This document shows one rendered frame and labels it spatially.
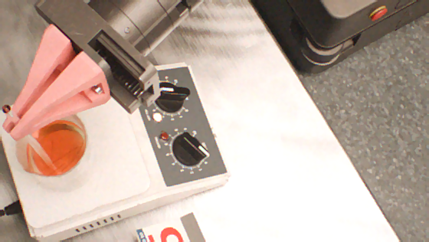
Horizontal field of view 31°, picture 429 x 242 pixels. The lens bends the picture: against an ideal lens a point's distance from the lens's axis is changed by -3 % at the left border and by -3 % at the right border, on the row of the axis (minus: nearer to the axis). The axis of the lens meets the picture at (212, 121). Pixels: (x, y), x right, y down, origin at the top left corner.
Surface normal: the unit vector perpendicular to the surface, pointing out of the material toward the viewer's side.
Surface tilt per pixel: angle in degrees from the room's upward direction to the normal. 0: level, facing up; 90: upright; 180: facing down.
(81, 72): 22
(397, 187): 0
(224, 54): 0
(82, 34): 0
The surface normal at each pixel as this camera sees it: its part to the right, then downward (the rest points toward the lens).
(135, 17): 0.31, 0.02
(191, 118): 0.50, -0.38
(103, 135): 0.04, -0.25
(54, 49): -0.22, 0.01
